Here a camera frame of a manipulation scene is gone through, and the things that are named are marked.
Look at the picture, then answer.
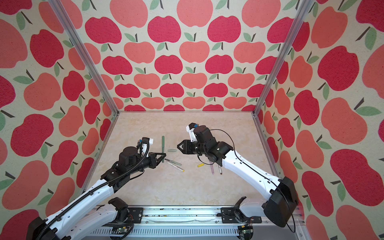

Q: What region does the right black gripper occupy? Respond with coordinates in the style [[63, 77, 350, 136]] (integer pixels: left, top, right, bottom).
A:
[[175, 138, 207, 157]]

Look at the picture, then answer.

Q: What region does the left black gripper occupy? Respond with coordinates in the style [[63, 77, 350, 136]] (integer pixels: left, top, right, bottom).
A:
[[127, 151, 167, 175]]

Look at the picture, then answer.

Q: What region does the pink pen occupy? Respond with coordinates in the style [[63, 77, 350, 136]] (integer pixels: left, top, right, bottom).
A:
[[210, 164, 215, 175]]

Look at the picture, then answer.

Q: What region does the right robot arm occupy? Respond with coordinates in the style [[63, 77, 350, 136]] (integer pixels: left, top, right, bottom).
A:
[[177, 123, 299, 228]]

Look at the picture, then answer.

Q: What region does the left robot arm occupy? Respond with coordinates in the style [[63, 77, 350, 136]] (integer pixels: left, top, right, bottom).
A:
[[26, 142, 167, 240]]

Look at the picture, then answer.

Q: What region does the light green pen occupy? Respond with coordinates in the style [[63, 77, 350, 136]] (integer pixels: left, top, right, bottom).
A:
[[165, 159, 182, 166]]

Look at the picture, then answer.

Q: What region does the white yellow-tipped pen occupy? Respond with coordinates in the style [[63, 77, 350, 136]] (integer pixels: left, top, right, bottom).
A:
[[167, 162, 185, 172]]

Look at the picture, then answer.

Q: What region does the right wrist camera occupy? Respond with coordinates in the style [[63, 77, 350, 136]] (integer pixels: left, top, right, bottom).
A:
[[186, 123, 199, 142]]

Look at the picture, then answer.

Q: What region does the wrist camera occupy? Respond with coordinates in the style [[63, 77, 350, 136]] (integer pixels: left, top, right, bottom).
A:
[[138, 137, 154, 157], [186, 123, 199, 142]]

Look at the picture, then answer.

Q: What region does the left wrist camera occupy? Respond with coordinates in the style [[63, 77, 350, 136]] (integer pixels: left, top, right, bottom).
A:
[[138, 137, 154, 157]]

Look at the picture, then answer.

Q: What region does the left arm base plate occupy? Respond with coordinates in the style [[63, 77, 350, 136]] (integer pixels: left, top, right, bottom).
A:
[[128, 207, 144, 224]]

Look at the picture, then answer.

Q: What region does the aluminium front rail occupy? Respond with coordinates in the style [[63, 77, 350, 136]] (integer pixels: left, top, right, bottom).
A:
[[82, 206, 310, 240]]

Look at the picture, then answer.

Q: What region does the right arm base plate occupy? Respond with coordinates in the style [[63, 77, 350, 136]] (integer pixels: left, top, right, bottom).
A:
[[216, 207, 263, 225]]

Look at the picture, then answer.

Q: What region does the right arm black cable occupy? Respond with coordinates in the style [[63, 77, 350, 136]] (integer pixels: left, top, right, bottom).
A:
[[196, 128, 296, 233]]

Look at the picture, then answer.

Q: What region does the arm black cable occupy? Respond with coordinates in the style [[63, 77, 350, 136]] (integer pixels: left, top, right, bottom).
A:
[[34, 137, 151, 240], [196, 128, 296, 233]]

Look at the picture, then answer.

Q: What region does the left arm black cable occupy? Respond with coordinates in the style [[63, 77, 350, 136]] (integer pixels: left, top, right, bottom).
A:
[[34, 137, 151, 240]]

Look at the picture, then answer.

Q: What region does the left aluminium corner post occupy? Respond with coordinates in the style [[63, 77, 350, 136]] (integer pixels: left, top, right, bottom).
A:
[[48, 1, 119, 117]]

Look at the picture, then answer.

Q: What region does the aluminium corner post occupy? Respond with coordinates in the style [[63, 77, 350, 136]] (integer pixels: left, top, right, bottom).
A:
[[252, 0, 315, 119], [48, 1, 119, 117]]

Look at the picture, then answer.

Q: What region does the right aluminium corner post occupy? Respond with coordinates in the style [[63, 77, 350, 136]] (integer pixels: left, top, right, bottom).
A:
[[252, 0, 315, 119]]

